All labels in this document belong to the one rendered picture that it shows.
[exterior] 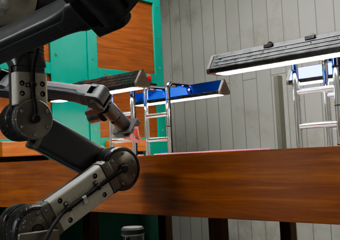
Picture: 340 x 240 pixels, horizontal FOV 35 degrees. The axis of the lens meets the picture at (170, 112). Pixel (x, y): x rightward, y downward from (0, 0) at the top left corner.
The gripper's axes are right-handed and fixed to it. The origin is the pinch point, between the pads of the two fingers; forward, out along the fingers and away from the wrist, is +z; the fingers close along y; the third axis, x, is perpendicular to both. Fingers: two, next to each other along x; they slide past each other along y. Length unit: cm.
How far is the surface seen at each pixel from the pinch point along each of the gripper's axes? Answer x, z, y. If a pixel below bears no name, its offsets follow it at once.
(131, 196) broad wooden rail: 28.6, -5.7, -18.3
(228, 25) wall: -201, 98, 99
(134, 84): -21.9, -9.5, 7.3
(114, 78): -26.7, -10.7, 21.3
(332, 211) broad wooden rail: 30, -4, -86
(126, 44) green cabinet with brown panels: -97, 22, 86
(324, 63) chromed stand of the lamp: -52, 22, -53
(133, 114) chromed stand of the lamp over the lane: -26.2, 11.5, 28.6
